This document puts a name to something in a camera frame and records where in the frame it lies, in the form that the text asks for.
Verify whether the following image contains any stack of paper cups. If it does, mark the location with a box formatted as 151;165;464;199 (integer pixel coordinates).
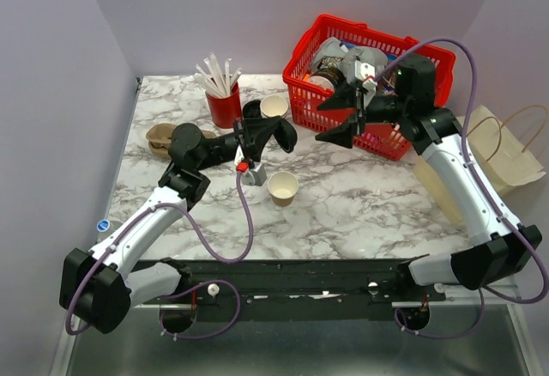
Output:
260;94;289;118

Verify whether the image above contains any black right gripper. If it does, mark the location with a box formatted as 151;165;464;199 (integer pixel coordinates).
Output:
316;76;409;149

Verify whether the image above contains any dark printed jar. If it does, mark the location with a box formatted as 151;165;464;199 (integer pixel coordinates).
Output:
305;66;345;92

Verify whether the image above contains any beige paper bag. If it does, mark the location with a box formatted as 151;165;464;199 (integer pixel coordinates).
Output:
413;106;548;226

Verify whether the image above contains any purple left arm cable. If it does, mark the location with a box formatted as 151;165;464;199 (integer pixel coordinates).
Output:
63;169;255;343

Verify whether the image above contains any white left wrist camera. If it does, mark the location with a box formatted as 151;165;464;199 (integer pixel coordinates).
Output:
236;161;267;186

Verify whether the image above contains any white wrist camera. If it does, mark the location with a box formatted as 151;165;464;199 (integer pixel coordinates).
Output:
236;161;267;186
353;60;377;90

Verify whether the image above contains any red plastic shopping basket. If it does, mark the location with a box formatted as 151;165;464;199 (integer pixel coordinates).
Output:
282;15;461;161

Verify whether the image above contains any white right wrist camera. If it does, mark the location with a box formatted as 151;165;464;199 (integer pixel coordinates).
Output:
353;60;377;90

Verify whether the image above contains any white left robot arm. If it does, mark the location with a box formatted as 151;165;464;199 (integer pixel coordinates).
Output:
59;116;298;336

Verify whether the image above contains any white wrapped straws bundle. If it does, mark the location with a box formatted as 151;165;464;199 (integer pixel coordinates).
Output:
193;52;242;99

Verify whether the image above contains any grey crumpled bag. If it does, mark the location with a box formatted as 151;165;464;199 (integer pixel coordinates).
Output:
341;46;389;83

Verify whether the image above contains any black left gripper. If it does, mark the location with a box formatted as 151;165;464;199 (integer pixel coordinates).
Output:
196;118;282;172

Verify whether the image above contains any brown paper coffee cup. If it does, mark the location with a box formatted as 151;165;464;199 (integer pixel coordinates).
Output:
268;171;299;207

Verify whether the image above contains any red straw holder cup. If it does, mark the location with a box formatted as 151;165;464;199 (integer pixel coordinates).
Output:
206;83;242;129

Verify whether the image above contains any black lid near basket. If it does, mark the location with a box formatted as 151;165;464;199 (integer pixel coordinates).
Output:
242;100;262;119

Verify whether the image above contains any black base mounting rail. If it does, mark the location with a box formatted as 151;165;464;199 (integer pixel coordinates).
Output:
150;258;449;326

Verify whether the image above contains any clear plastic water bottle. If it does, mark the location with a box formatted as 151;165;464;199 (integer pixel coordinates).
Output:
96;219;123;243

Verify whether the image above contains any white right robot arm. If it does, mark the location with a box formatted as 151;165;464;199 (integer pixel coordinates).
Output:
316;53;541;300

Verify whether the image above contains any cardboard cup carrier tray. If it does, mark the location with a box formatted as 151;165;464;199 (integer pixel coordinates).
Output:
146;123;217;160

